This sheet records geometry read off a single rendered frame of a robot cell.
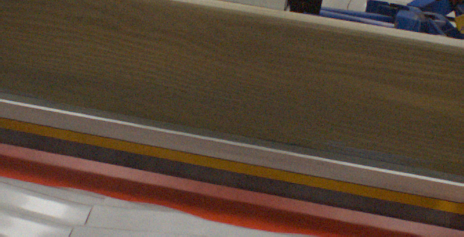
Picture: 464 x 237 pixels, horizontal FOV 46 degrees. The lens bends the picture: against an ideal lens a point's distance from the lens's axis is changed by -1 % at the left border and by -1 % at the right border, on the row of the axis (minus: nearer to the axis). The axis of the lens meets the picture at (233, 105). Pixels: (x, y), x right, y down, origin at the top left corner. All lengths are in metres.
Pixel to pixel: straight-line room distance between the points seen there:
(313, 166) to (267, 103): 0.04
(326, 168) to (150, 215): 0.09
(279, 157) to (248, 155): 0.02
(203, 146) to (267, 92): 0.04
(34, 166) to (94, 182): 0.04
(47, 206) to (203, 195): 0.09
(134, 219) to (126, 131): 0.05
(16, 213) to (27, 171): 0.07
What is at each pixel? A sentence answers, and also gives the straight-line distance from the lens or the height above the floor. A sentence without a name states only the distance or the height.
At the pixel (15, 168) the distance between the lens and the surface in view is 0.33.
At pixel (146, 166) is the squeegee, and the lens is 0.31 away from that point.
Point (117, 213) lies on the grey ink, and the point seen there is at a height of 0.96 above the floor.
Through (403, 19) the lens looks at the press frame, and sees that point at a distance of 0.92.
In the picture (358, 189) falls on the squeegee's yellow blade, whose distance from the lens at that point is 0.31.
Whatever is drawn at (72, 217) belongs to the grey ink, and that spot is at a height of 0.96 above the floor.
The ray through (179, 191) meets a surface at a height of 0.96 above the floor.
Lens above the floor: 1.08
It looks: 14 degrees down
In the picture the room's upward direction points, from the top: 9 degrees clockwise
